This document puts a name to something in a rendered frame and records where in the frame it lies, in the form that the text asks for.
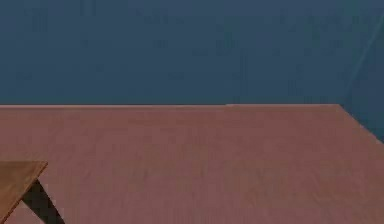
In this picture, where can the brown wooden table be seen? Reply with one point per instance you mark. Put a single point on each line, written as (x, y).
(16, 181)

